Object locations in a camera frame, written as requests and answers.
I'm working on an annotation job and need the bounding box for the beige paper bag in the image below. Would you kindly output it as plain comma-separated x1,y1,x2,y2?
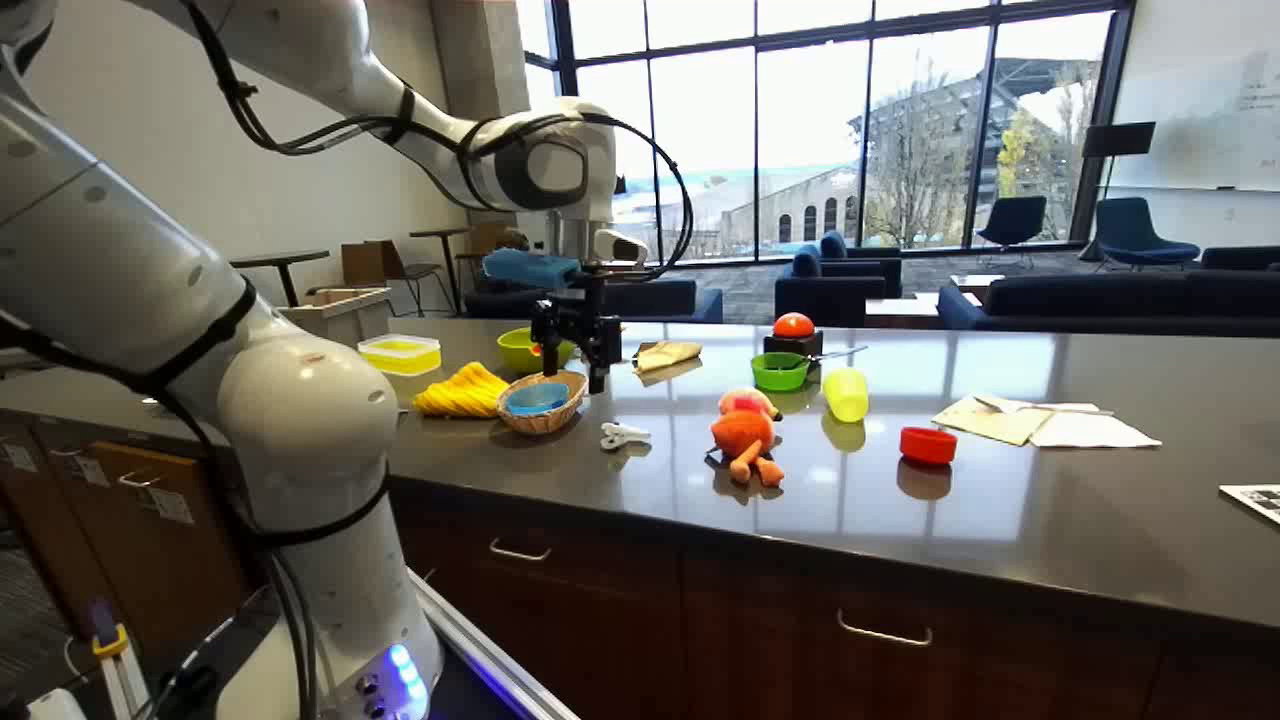
630,339,706,378

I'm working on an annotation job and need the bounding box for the dark window frame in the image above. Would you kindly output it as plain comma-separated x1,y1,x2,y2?
514,0,1141,262

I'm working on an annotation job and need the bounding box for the brown wooden counter cabinet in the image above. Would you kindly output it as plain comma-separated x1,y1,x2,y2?
0,413,1280,720

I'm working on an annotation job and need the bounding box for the small white clip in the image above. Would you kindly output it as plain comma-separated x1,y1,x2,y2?
595,418,657,455

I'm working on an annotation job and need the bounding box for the aluminium frame rail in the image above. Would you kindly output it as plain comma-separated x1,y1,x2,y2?
411,570,578,720

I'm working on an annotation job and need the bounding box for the orange plush toy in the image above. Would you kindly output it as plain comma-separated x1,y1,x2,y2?
705,402,793,494

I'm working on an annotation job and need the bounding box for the long navy sofa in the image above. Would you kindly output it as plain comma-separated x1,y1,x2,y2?
937,270,1280,335

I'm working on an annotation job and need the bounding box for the lime yellow plastic cup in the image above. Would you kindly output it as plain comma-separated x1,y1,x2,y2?
821,363,870,427

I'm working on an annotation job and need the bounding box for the beige paper sheet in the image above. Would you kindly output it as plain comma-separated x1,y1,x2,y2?
933,391,1057,449

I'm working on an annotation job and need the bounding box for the large lime green bowl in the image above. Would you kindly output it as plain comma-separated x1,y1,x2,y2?
492,322,584,374

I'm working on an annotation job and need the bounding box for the red plastic cup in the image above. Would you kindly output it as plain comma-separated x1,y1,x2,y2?
897,423,959,472

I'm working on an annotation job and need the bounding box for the navy armchair blue cushion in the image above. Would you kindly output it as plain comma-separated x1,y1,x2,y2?
770,234,902,331

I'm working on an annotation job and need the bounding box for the wall whiteboard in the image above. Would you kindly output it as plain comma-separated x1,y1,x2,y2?
1102,50,1280,198

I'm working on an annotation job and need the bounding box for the beige storage bin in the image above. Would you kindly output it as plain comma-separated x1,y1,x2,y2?
283,282,401,346

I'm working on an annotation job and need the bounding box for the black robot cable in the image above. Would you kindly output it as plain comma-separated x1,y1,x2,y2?
130,0,694,720

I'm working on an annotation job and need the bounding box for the dark sofa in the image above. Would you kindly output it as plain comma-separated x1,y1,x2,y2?
463,270,728,326

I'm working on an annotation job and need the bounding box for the small green bowl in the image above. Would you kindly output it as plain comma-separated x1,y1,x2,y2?
749,346,814,397

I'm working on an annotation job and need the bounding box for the yellow clamp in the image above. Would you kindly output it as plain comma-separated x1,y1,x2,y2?
88,620,136,662

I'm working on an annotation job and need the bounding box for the dark swivel chair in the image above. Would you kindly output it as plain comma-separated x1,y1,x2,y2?
974,197,1053,251

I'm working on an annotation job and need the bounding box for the black display stand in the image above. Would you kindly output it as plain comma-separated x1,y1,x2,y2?
1080,120,1160,244

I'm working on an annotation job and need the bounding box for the blue bowl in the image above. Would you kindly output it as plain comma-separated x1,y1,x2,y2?
505,378,575,418

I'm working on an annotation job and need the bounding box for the yellow knitted cloth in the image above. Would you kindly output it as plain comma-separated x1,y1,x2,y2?
406,354,514,423

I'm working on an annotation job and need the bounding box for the wooden chair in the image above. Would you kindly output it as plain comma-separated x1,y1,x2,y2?
336,234,450,319

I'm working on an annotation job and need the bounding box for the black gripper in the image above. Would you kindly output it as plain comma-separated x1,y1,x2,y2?
533,270,622,400

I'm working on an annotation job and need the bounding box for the wicker basket bowl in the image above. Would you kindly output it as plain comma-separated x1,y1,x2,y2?
494,367,591,440

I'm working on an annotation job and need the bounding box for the white paper sheet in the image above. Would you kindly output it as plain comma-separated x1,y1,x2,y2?
1026,400,1163,455

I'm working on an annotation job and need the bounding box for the black white patterned sheet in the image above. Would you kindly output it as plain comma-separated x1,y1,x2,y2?
1216,480,1280,533

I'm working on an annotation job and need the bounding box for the red toy tomato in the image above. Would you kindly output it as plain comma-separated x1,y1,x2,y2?
767,308,821,342

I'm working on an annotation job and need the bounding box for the clear container yellow lid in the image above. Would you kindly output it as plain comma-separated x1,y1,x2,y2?
356,331,443,378

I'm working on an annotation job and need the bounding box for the wooden coffee table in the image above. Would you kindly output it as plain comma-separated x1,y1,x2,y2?
859,293,944,331

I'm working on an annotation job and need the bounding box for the tall black table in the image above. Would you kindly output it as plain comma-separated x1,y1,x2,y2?
226,246,330,311

